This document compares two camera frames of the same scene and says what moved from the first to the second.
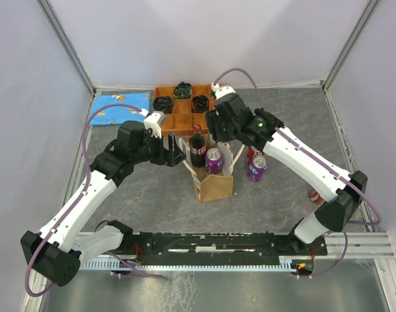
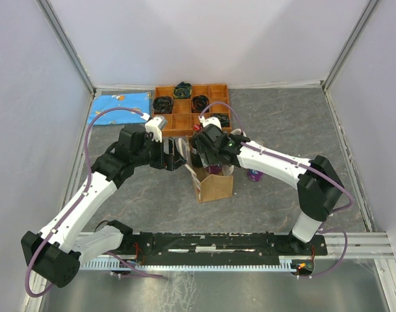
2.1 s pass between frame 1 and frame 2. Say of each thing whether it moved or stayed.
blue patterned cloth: stayed
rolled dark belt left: stayed
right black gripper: moved
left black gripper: stayed
